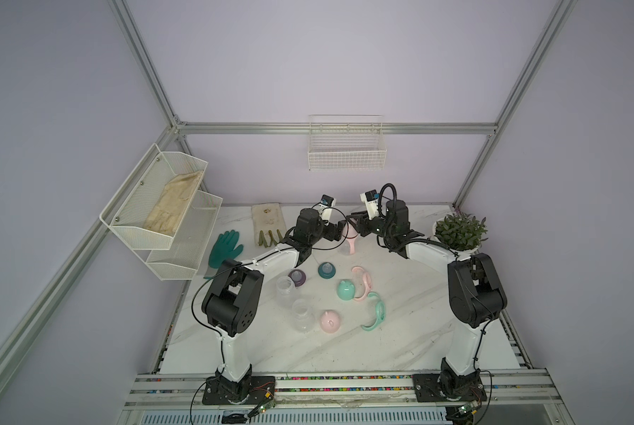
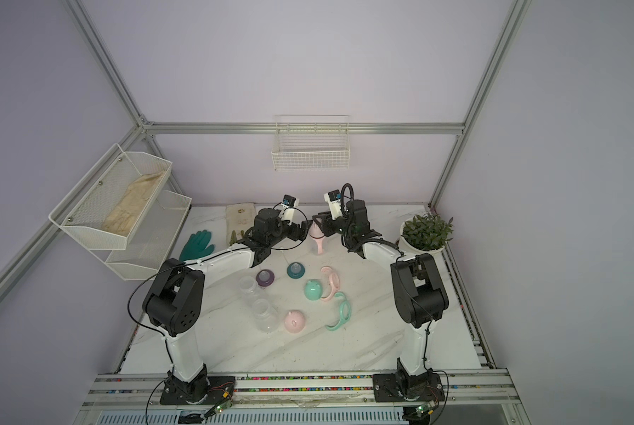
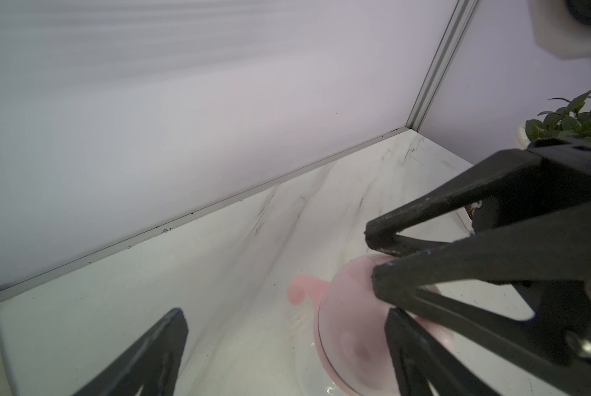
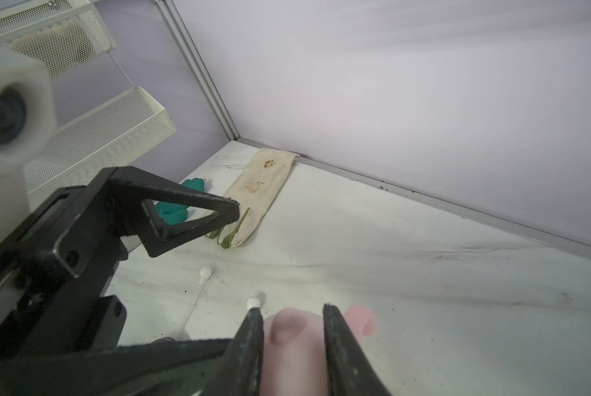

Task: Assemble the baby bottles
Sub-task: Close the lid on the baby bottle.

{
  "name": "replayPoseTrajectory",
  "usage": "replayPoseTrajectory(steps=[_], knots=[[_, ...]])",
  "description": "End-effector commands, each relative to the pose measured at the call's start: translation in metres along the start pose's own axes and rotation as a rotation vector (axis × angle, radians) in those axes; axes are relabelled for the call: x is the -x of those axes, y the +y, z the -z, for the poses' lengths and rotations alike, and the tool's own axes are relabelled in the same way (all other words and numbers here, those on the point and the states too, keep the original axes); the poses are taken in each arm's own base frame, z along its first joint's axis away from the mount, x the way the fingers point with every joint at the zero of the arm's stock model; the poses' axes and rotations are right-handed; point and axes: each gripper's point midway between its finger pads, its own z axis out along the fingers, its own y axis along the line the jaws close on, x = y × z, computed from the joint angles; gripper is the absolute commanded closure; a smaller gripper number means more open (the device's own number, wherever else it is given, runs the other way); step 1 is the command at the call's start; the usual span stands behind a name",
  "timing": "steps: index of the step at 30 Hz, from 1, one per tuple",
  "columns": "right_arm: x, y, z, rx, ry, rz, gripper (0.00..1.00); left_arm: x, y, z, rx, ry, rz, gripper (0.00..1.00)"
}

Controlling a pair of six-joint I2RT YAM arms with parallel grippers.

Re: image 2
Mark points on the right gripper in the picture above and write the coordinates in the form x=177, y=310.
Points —
x=329, y=228

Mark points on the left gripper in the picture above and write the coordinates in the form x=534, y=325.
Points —
x=304, y=230

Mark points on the pink bottle cap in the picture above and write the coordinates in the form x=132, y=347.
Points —
x=294, y=321
x=315, y=232

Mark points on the clear baby bottle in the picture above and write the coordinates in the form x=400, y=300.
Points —
x=249, y=289
x=265, y=315
x=319, y=246

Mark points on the teal nipple collar with straw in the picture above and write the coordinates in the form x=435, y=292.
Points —
x=295, y=269

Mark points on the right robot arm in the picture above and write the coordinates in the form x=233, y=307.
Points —
x=418, y=289

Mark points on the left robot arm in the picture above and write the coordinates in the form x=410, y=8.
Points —
x=174, y=301

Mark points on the purple nipple collar far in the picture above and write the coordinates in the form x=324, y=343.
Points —
x=265, y=278

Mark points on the beige glove green fingertips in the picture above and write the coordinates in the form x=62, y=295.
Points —
x=239, y=219

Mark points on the mint green bottle cap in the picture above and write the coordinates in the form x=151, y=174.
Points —
x=313, y=290

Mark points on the potted green plant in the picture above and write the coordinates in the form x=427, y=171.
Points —
x=427, y=232

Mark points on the green rubber glove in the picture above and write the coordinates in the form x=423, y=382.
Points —
x=198, y=246

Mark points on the lower white mesh shelf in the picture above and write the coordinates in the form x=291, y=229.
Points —
x=153, y=240

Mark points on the white mesh shelf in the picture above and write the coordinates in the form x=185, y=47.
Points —
x=153, y=240
x=88, y=213

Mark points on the beige glove in shelf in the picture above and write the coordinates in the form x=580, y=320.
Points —
x=124, y=216

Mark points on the upper white mesh shelf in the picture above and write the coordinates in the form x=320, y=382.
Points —
x=88, y=213

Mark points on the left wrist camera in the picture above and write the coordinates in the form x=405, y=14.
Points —
x=288, y=208

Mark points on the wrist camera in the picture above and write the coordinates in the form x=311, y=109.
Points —
x=334, y=199
x=288, y=208

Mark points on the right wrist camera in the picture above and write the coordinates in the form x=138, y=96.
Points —
x=334, y=199

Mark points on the white wire wall basket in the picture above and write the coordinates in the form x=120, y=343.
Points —
x=304, y=142

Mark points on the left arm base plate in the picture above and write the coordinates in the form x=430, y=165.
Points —
x=208, y=390

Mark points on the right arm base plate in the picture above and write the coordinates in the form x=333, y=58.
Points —
x=402, y=388

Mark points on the aluminium front rail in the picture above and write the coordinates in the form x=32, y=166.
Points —
x=308, y=390

